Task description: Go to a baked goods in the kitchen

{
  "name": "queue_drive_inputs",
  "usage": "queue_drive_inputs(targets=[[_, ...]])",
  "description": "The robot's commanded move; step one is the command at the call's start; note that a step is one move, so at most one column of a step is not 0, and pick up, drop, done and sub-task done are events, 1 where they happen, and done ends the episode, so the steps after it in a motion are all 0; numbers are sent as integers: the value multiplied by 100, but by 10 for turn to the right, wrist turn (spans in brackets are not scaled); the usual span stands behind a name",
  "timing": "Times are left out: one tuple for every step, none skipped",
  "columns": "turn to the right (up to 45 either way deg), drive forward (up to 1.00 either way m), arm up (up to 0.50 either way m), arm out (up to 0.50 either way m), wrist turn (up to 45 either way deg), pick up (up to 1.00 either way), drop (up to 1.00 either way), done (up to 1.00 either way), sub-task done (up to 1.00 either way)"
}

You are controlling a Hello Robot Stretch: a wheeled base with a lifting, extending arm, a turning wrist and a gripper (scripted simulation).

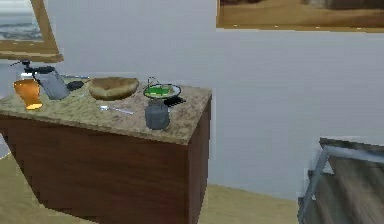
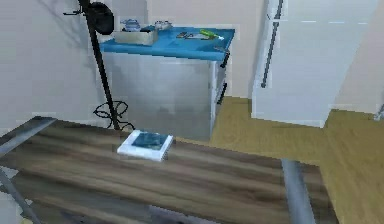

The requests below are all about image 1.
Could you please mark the grey pot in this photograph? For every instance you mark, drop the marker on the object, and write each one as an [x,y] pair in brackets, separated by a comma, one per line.
[157,115]

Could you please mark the plate with green food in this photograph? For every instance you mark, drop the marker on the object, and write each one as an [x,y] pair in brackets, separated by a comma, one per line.
[162,91]

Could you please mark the silver knife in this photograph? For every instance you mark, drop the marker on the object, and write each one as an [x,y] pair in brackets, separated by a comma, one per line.
[116,109]

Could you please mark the brown bread loaf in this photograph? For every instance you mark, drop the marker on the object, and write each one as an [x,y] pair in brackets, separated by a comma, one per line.
[112,88]

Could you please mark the brown cabinet with granite top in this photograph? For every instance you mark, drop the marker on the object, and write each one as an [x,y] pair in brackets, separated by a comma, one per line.
[110,166]

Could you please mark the black small dish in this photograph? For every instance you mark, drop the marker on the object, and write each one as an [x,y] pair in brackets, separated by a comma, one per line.
[75,85]

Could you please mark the grey metal kettle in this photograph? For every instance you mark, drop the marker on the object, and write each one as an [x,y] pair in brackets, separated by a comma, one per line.
[52,85]

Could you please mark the framed brown landscape picture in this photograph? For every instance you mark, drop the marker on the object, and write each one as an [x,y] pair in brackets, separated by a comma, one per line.
[300,15]

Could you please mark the framed seascape picture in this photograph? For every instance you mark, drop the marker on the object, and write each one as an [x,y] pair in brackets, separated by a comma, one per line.
[23,30]

